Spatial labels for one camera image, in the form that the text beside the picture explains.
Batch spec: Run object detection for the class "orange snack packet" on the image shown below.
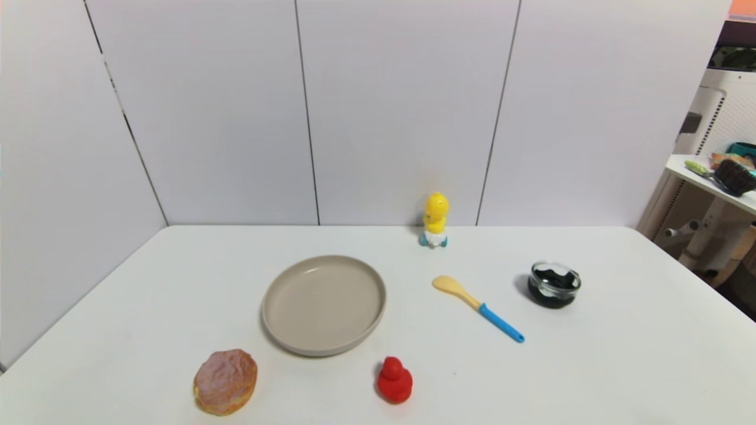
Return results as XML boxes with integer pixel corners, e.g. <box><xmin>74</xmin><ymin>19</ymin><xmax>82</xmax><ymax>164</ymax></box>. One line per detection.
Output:
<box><xmin>710</xmin><ymin>152</ymin><xmax>756</xmax><ymax>171</ymax></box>

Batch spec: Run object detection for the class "white pegboard panel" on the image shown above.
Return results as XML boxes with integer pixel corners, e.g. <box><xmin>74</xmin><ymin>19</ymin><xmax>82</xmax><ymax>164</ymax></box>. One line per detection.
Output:
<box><xmin>675</xmin><ymin>68</ymin><xmax>756</xmax><ymax>159</ymax></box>

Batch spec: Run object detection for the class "cream puff pastry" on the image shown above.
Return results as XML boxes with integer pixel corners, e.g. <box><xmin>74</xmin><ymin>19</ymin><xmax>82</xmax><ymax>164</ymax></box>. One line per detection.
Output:
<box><xmin>193</xmin><ymin>349</ymin><xmax>259</xmax><ymax>417</ymax></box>

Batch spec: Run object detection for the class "yellow spatula with blue handle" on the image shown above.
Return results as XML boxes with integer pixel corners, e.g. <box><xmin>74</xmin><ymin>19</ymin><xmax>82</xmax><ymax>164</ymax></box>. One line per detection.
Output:
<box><xmin>432</xmin><ymin>275</ymin><xmax>526</xmax><ymax>344</ymax></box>

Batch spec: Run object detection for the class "green handled utensil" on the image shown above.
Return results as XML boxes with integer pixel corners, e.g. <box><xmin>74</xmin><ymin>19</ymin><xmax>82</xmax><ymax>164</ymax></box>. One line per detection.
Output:
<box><xmin>685</xmin><ymin>160</ymin><xmax>719</xmax><ymax>179</ymax></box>

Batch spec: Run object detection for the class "beige round plate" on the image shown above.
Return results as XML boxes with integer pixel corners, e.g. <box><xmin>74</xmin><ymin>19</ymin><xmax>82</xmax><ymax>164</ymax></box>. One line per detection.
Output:
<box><xmin>261</xmin><ymin>255</ymin><xmax>387</xmax><ymax>358</ymax></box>

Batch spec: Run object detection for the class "white side table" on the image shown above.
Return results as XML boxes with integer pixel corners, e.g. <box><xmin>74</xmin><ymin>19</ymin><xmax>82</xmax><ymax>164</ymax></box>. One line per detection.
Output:
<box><xmin>657</xmin><ymin>154</ymin><xmax>756</xmax><ymax>274</ymax></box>

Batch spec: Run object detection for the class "yellow duck toy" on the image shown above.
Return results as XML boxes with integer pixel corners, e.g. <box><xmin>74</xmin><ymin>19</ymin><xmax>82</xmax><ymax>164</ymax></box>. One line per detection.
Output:
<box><xmin>419</xmin><ymin>192</ymin><xmax>450</xmax><ymax>249</ymax></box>

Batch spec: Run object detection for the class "red rubber duck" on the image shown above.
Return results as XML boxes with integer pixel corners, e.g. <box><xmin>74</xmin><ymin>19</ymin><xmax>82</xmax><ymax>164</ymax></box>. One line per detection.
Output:
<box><xmin>377</xmin><ymin>356</ymin><xmax>413</xmax><ymax>405</ymax></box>

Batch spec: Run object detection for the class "glass bowl with black contents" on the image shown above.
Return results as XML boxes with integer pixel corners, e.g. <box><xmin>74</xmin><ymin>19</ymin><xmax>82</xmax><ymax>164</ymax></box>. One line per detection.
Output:
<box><xmin>527</xmin><ymin>261</ymin><xmax>582</xmax><ymax>309</ymax></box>

